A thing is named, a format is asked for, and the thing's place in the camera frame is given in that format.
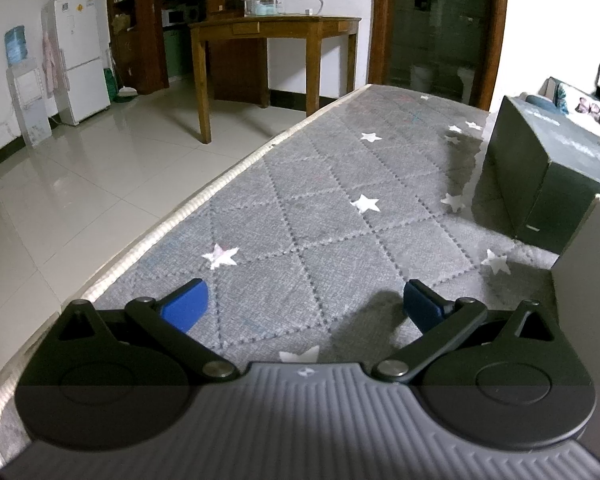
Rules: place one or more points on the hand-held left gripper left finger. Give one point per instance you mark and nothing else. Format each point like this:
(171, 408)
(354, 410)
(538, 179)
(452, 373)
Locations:
(185, 306)

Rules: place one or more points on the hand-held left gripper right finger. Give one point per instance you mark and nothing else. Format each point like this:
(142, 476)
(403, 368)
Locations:
(422, 306)

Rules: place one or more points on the dark grey cardboard box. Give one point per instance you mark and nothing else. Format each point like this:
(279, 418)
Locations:
(555, 160)

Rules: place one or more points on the white bucket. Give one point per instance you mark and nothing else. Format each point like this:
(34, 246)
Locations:
(422, 79)

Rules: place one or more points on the green broom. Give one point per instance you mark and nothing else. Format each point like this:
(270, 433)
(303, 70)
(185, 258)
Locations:
(111, 87)

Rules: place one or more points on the butterfly-patterned pillow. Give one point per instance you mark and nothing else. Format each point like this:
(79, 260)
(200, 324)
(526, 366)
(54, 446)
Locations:
(587, 107)

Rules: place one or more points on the white water dispenser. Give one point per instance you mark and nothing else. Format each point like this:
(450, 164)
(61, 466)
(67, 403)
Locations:
(27, 100)

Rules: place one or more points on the dark wooden cabinet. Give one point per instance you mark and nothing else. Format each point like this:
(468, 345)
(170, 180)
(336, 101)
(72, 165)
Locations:
(140, 50)

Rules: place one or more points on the white refrigerator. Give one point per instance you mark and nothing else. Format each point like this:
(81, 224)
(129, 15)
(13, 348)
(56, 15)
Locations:
(82, 60)

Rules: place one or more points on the pink hanging cloth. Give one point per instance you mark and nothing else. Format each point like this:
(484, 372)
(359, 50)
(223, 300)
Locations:
(52, 65)

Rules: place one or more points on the silver microwave oven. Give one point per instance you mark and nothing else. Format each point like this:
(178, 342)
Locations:
(177, 16)

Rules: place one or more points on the wooden side table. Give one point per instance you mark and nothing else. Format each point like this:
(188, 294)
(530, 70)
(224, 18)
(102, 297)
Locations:
(280, 25)

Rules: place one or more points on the glass storage jar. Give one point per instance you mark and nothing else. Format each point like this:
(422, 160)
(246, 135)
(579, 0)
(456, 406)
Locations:
(251, 6)
(266, 2)
(280, 1)

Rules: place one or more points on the wooden door frame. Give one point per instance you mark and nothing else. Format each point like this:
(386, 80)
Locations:
(380, 25)

